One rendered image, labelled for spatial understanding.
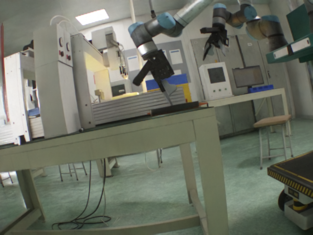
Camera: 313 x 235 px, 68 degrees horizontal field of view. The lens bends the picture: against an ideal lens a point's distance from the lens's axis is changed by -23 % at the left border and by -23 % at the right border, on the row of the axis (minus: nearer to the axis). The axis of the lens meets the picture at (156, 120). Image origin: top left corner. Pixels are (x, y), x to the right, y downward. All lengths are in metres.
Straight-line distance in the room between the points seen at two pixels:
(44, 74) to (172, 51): 4.78
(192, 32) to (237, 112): 1.88
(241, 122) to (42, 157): 4.77
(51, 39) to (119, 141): 0.53
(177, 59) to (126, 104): 4.47
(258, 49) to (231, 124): 1.66
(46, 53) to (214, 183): 0.81
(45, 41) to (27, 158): 0.49
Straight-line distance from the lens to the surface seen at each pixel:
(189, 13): 1.24
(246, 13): 1.48
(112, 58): 1.94
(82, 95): 1.35
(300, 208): 1.45
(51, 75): 1.13
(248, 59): 5.63
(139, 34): 1.16
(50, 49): 1.16
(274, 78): 5.79
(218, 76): 4.17
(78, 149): 0.94
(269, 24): 1.62
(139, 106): 1.34
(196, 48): 5.41
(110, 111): 1.35
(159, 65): 1.13
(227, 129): 5.40
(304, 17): 1.50
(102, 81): 2.10
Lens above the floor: 0.78
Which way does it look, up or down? 2 degrees down
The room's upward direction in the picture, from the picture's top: 11 degrees counter-clockwise
